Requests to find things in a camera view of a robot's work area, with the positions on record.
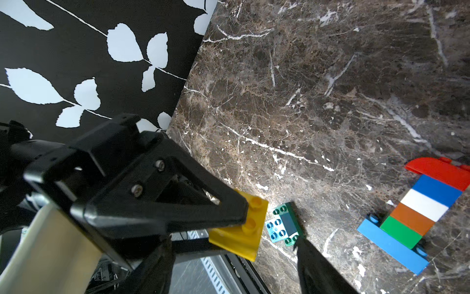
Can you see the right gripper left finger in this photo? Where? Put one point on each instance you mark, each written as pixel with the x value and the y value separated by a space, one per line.
pixel 153 275

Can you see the white lego brick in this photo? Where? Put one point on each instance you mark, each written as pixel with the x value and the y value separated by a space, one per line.
pixel 424 205

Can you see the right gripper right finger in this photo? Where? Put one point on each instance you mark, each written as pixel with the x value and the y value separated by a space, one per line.
pixel 316 274

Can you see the white perforated strip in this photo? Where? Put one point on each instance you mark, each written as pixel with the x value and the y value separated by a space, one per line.
pixel 214 277

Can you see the cyan lego brick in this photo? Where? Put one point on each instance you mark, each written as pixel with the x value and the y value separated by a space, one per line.
pixel 276 229

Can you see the yellow lego brick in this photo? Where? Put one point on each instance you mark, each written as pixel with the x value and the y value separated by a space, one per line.
pixel 243 240

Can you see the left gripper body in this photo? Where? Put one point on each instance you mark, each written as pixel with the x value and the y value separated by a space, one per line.
pixel 126 189

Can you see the long green lego brick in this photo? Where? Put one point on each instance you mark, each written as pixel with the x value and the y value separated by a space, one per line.
pixel 291 224

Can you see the orange lego brick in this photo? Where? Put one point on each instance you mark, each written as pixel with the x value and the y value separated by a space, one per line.
pixel 412 219

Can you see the red lego brick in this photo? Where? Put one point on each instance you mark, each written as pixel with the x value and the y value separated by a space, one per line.
pixel 442 169

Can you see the black mounting rail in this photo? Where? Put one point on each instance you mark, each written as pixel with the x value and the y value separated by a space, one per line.
pixel 190 277

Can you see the small green lego brick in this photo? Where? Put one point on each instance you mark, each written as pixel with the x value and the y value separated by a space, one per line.
pixel 400 232

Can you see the long blue lego brick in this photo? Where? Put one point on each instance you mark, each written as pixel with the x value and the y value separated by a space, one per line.
pixel 411 259

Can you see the dark blue lego brick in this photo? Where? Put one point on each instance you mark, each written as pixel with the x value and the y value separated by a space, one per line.
pixel 436 190

